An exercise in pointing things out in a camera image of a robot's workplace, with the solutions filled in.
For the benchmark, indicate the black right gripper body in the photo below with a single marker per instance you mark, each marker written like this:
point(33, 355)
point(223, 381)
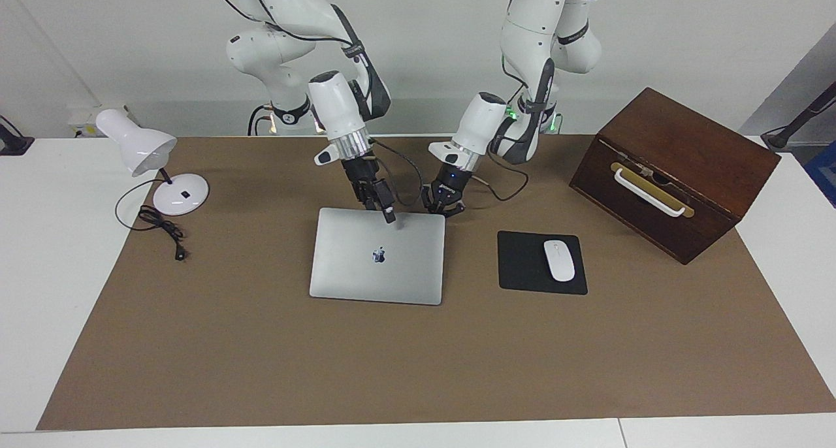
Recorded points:
point(367, 180)

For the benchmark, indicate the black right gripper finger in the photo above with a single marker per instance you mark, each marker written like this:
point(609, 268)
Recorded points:
point(371, 204)
point(389, 209)

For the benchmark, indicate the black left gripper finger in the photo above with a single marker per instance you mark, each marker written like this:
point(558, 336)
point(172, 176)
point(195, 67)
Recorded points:
point(455, 209)
point(430, 198)

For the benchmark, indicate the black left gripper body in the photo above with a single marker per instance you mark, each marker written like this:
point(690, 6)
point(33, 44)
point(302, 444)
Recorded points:
point(449, 185)

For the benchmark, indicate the silver grey laptop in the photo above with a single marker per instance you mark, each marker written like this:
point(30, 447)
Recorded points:
point(366, 278)

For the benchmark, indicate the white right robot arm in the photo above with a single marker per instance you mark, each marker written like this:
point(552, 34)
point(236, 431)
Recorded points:
point(336, 108)

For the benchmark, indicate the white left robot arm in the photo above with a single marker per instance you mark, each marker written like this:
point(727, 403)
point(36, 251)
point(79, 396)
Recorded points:
point(529, 17)

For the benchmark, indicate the black mouse pad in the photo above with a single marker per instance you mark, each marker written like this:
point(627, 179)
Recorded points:
point(522, 265)

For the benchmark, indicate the white computer mouse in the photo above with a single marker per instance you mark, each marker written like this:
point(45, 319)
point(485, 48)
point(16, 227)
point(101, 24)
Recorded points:
point(559, 260)

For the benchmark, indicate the brown table mat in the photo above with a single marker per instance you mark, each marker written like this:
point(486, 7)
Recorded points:
point(392, 369)

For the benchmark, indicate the white desk lamp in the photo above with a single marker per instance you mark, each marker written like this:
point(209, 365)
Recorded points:
point(137, 144)

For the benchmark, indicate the dark brown wooden box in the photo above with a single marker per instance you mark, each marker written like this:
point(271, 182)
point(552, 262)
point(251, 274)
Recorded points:
point(718, 174)

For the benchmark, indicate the black stand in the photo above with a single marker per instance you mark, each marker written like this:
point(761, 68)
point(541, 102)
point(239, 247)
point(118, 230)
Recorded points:
point(793, 129)

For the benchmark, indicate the blue crate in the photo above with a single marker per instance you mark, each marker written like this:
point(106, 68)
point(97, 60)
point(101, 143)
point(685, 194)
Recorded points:
point(824, 170)

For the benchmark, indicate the black mount base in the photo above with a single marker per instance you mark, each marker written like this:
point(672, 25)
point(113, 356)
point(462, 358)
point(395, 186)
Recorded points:
point(13, 144)

